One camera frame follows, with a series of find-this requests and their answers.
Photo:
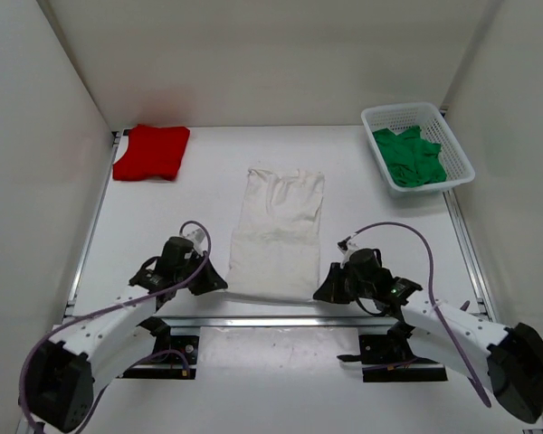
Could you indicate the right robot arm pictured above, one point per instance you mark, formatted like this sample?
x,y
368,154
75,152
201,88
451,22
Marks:
x,y
508,361

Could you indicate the white plastic basket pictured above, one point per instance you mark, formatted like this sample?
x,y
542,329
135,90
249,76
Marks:
x,y
434,128

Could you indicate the red t shirt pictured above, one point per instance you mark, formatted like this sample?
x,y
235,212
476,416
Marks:
x,y
152,152

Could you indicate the green t shirt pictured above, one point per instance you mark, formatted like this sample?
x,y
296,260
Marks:
x,y
411,160

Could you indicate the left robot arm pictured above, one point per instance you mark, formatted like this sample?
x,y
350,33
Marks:
x,y
68,370

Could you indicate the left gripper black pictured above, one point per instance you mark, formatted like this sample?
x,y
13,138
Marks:
x,y
211,280

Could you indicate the white t shirt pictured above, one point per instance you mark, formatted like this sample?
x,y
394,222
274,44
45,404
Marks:
x,y
275,248

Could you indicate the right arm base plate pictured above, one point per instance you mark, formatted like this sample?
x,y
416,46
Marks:
x,y
388,358

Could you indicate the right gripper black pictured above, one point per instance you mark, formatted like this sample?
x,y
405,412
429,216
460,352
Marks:
x,y
332,289

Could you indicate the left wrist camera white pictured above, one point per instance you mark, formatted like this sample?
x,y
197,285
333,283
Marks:
x,y
197,238

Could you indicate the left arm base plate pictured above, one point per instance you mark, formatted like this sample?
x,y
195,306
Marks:
x,y
174,355

